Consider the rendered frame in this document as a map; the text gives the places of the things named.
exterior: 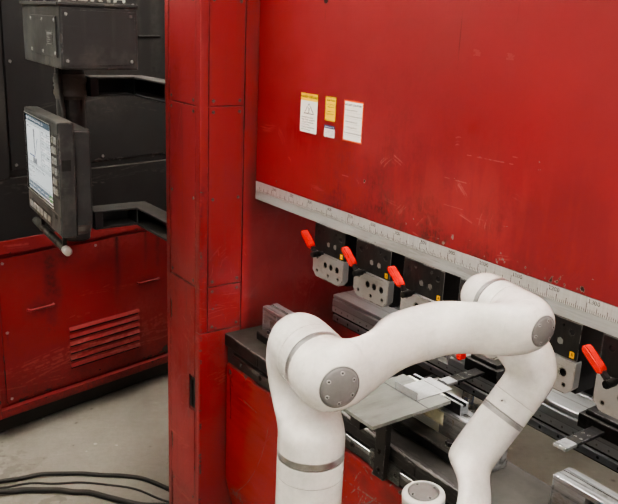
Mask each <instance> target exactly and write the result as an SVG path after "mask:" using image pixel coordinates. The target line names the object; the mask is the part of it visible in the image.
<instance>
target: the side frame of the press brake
mask: <svg viewBox="0 0 618 504"><path fill-rule="evenodd" d="M259 29H260V0H165V101H166V206H167V312H168V417H169V504H232V502H231V498H230V494H229V490H228V486H227V482H226V478H225V470H226V398H227V363H228V346H226V345H225V333H228V332H233V331H237V330H242V329H246V328H251V327H256V326H260V325H262V323H263V306H265V305H272V304H275V303H278V304H280V305H281V306H283V307H285V308H287V309H288V310H290V311H292V312H294V313H297V312H302V313H308V314H311V315H314V316H316V317H318V318H319V319H321V320H322V321H324V322H325V323H326V324H327V325H328V326H329V327H331V328H332V329H333V330H334V331H335V332H336V333H337V334H338V335H339V336H340V337H341V338H345V339H346V338H354V337H357V336H360V335H359V334H357V333H355V332H354V331H352V330H350V329H348V328H346V327H344V326H342V325H341V324H339V323H337V322H335V321H333V311H332V306H333V305H332V303H333V299H334V297H333V295H334V294H337V293H341V292H346V291H351V290H354V288H353V286H348V287H347V286H344V285H343V286H336V285H334V284H332V283H330V282H328V281H326V280H324V279H322V278H319V277H317V276H316V275H315V273H314V271H313V258H312V257H311V256H310V253H311V252H312V251H311V249H309V248H308V247H307V245H306V243H305V241H304V239H303V237H302V235H301V231H302V230H308V231H309V233H310V235H311V237H312V239H313V241H314V243H315V226H316V222H315V221H312V220H310V219H307V218H304V217H302V216H299V215H297V214H294V213H291V212H289V211H286V210H284V209H281V208H278V207H276V206H273V205H271V204H268V203H265V202H263V201H260V200H258V199H255V193H256V156H257V113H258V71H259Z"/></svg>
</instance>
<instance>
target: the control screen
mask: <svg viewBox="0 0 618 504"><path fill-rule="evenodd" d="M25 117H26V133H27V150H28V166H29V183H30V187H32V188H33V189H34V190H35V191H36V192H37V193H39V194H40V195H41V196H42V197H43V198H45V199H46V200H47V201H48V202H49V203H50V204H52V205H53V192H52V173H51V153H50V134H49V125H47V124H45V123H43V122H41V121H39V120H37V119H36V118H34V117H32V116H30V115H28V114H26V113H25ZM33 169H34V170H35V176H34V175H33Z"/></svg>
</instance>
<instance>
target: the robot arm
mask: <svg viewBox="0 0 618 504"><path fill-rule="evenodd" d="M554 330H555V316H554V313H553V310H552V309H551V307H550V306H549V305H548V303H547V302H546V301H544V300H543V299H542V298H540V297H539V296H537V295H535V294H533V293H531V292H529V291H528V290H526V289H524V288H522V287H520V286H518V285H516V284H514V283H512V282H510V281H509V280H507V279H505V278H503V277H501V276H498V275H496V274H493V273H479V274H476V275H473V276H472V277H470V278H469V279H468V280H467V281H466V282H465V284H464V285H463V287H462V290H461V301H434V302H428V303H424V304H420V305H416V306H412V307H409V308H405V309H402V310H399V311H397V312H394V313H392V314H390V315H388V316H386V317H384V318H382V319H381V320H380V321H379V322H378V323H377V324H376V325H375V326H374V328H373V329H372V330H370V331H369V332H367V333H365V334H363V335H360V336H357V337H354V338H346V339H345V338H341V337H340V336H339V335H338V334H337V333H336V332H335V331H334V330H333V329H332V328H331V327H329V326H328V325H327V324H326V323H325V322H324V321H322V320H321V319H319V318H318V317H316V316H314V315H311V314H308V313H302V312H297V313H292V314H289V315H287V316H285V317H283V318H281V319H280V320H279V321H278V322H277V323H276V324H275V325H274V327H273V328H272V330H271V333H270V335H269V338H268V342H267V348H266V367H267V375H268V382H269V387H270V393H271V398H272V402H273V407H274V411H275V416H276V421H277V428H278V438H277V465H276V494H275V504H341V502H342V486H343V471H344V455H345V428H344V422H343V418H342V414H341V410H344V409H347V408H349V407H352V406H353V405H355V404H357V403H358V402H360V401H361V400H363V399H364V398H365V397H367V396H368V395H369V394H371V393H372V392H373V391H374V390H375V389H377V388H378V387H379V386H380V385H381V384H382V383H384V382H385V381H386V380H387V379H389V378H390V377H392V376H393V375H395V374H396V373H398V372H399V371H401V370H403V369H405V368H407V367H409V366H412V365H414V364H417V363H421V362H424V361H428V360H431V359H435V358H439V357H442V356H447V355H453V354H485V355H496V356H497V358H498V359H499V360H500V362H501V363H502V364H503V366H504V368H505V372H504V374H503V375H502V377H501V378H500V380H499V381H498V382H497V384H496V385H495V386H494V388H493V389H492V390H491V392H490V393H489V394H488V396H487V397H486V398H485V400H484V401H483V402H482V404H481V405H480V406H479V408H478V409H477V411H476V412H475V413H474V415H473V416H472V417H471V419H470V420H469V422H468V423H467V424H466V426H465V427H464V429H463V430H462V431H461V433H460V434H459V435H458V437H457V438H456V439H455V441H454V442H453V444H452V446H451V448H450V450H449V455H448V456H449V460H450V463H451V465H452V467H453V470H454V472H455V474H456V477H457V482H458V498H457V503H456V504H491V487H490V474H491V471H492V469H493V467H494V466H495V465H496V463H497V462H498V461H499V459H500V458H501V457H502V455H503V454H504V453H505V451H506V450H507V449H508V448H509V446H510V445H511V444H512V442H513V441H514V440H515V439H516V437H517V436H518V435H519V433H520V432H521V431H522V429H523V428H524V427H525V425H526V424H527V423H528V421H529V420H530V419H531V417H532V416H533V415H534V413H535V412H536V411H537V409H538V408H539V407H540V405H541V404H542V403H543V401H544V400H545V399H546V397H547V396H548V394H549V393H550V391H551V390H552V388H553V386H554V384H555V381H556V378H557V362H556V357H555V353H554V350H553V348H552V346H551V344H550V342H549V341H550V339H551V337H552V335H553V333H554ZM402 504H445V492H444V490H443V489H442V488H441V487H440V486H439V485H437V484H435V483H433V482H430V481H423V480H420V481H414V482H411V483H409V484H407V485H406V486H405V487H404V488H403V490H402Z"/></svg>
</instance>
